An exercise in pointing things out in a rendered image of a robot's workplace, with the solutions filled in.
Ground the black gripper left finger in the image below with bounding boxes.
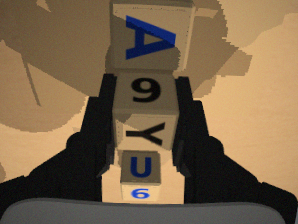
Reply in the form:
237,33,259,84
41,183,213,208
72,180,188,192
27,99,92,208
0,73,117,219

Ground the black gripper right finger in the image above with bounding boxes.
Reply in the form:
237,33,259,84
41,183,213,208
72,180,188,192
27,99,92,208
171,76,298,224

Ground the beige block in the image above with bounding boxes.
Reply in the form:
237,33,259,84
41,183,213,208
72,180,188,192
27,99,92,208
120,152,161,201
109,0,196,72
112,73,179,151

